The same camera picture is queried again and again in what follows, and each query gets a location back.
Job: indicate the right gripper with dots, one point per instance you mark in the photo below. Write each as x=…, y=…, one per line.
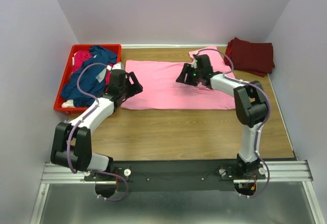
x=187, y=69

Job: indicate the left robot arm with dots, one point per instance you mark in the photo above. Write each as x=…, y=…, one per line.
x=72, y=141

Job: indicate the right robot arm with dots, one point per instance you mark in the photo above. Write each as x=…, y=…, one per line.
x=252, y=107

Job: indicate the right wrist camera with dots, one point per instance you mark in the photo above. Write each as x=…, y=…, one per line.
x=194, y=63

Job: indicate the magenta t-shirt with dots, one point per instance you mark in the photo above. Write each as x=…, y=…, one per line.
x=81, y=56

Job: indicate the folded dark red t-shirt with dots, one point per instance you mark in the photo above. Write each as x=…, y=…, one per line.
x=254, y=58

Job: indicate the navy blue t-shirt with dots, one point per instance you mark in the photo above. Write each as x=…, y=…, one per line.
x=91, y=77

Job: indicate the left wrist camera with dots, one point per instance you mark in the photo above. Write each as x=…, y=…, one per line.
x=117, y=66

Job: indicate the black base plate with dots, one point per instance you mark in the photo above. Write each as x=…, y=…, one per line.
x=184, y=175

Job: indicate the pink t-shirt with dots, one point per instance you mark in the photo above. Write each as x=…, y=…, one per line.
x=161, y=91

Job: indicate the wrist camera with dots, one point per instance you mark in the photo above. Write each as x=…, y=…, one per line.
x=117, y=66
x=194, y=63

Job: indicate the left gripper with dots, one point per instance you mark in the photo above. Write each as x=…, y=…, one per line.
x=136, y=88

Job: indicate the white garment piece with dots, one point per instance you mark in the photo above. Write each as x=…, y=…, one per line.
x=68, y=104

